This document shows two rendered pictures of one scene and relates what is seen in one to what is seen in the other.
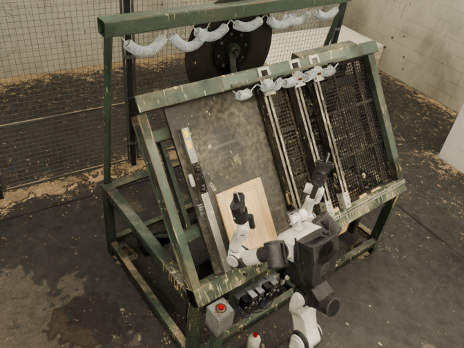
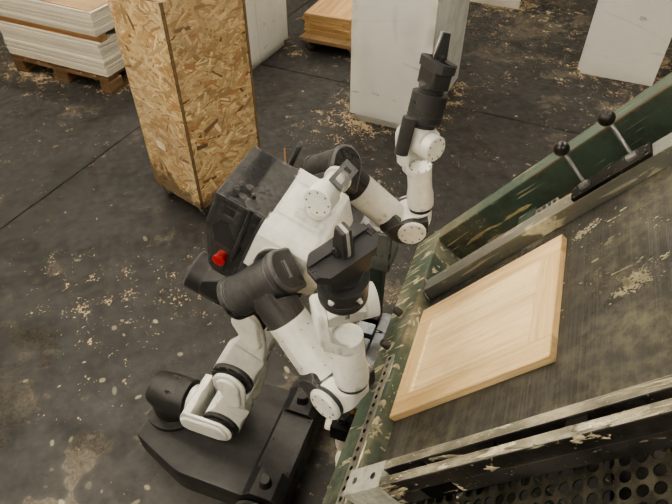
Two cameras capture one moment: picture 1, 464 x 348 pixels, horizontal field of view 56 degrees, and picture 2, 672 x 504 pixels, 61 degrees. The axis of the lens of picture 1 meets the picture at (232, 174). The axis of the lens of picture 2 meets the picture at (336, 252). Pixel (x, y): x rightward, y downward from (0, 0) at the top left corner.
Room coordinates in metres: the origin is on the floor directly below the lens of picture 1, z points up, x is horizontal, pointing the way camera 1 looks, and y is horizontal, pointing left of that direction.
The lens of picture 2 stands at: (2.75, -0.87, 2.18)
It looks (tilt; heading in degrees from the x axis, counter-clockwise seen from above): 43 degrees down; 152
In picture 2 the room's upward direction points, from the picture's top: straight up
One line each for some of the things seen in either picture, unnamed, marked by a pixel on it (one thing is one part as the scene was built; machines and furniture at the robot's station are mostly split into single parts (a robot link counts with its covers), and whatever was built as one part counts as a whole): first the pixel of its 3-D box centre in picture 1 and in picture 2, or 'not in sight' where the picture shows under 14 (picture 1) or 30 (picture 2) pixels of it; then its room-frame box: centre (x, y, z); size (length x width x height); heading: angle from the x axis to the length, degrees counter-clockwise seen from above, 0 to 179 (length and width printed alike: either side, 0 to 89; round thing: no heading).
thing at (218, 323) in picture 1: (219, 317); (378, 240); (1.52, -0.04, 0.84); 0.12 x 0.12 x 0.18; 42
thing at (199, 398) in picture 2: not in sight; (216, 407); (1.51, -0.71, 0.28); 0.21 x 0.20 x 0.13; 42
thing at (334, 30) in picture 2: not in sight; (339, 25); (-1.68, 1.56, 0.15); 0.61 x 0.52 x 0.31; 127
